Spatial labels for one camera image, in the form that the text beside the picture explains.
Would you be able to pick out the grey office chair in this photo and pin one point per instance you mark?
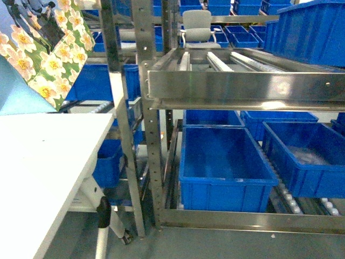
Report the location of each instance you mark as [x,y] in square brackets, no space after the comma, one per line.
[197,31]

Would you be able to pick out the blue bin lower shelf right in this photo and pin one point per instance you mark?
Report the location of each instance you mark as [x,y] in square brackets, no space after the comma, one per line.
[308,157]

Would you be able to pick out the white work table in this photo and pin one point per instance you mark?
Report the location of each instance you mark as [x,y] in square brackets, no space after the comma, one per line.
[46,159]

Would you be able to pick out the large blue storage crate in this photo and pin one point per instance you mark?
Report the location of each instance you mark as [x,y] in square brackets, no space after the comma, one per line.
[311,32]

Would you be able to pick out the blue bin shelf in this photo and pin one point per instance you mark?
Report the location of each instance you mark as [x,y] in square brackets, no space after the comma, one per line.
[308,157]
[224,169]

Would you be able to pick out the blue bin lower shelf centre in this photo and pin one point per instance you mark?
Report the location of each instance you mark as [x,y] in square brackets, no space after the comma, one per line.
[224,169]

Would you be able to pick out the flower gift bag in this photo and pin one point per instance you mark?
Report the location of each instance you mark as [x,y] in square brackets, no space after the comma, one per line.
[44,46]

